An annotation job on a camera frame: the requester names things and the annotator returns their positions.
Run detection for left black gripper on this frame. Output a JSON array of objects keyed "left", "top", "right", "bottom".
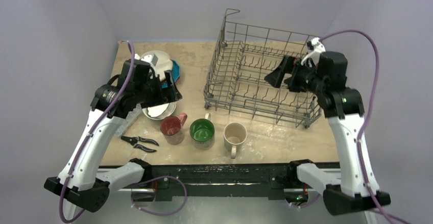
[{"left": 135, "top": 69, "right": 181, "bottom": 108}]

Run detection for white scalloped teal bowl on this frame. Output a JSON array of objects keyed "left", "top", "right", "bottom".
[{"left": 142, "top": 102, "right": 176, "bottom": 120}]

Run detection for pink ghost mug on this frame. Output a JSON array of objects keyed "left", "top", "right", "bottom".
[{"left": 160, "top": 113, "right": 187, "bottom": 145}]

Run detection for green floral mug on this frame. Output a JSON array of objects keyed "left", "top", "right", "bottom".
[{"left": 189, "top": 113, "right": 215, "bottom": 151}]

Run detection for cream dragon mug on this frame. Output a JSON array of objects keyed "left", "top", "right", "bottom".
[{"left": 223, "top": 122, "right": 248, "bottom": 159}]

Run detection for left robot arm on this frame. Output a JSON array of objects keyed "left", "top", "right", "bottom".
[{"left": 44, "top": 59, "right": 182, "bottom": 212}]

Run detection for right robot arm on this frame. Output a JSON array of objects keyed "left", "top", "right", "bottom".
[{"left": 265, "top": 52, "right": 391, "bottom": 216}]

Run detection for teal blue plate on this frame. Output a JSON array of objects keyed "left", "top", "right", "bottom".
[{"left": 171, "top": 60, "right": 180, "bottom": 83}]

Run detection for cream divided plate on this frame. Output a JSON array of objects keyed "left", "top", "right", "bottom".
[{"left": 141, "top": 50, "right": 173, "bottom": 82}]

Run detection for clear plastic tray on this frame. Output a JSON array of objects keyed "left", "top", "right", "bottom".
[{"left": 114, "top": 104, "right": 143, "bottom": 137}]

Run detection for black pruning shears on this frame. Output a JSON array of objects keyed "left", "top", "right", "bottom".
[{"left": 120, "top": 136, "right": 159, "bottom": 153}]

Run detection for grey wire dish rack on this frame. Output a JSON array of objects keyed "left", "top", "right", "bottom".
[{"left": 203, "top": 8, "right": 322, "bottom": 128}]

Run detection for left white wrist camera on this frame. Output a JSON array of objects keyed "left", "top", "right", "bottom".
[{"left": 134, "top": 54, "right": 158, "bottom": 69}]

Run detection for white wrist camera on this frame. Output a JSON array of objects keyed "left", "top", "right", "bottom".
[
  {"left": 300, "top": 37, "right": 326, "bottom": 65},
  {"left": 134, "top": 54, "right": 158, "bottom": 69}
]

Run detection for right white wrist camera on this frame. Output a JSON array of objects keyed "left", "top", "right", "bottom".
[{"left": 300, "top": 37, "right": 326, "bottom": 65}]

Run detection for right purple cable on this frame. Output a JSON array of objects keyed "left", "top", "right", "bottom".
[{"left": 319, "top": 30, "right": 412, "bottom": 224}]

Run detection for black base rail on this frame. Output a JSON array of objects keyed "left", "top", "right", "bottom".
[{"left": 124, "top": 163, "right": 315, "bottom": 204}]

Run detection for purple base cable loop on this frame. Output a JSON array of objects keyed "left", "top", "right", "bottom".
[{"left": 130, "top": 177, "right": 188, "bottom": 217}]

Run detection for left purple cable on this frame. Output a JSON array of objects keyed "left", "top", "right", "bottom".
[{"left": 59, "top": 40, "right": 136, "bottom": 224}]

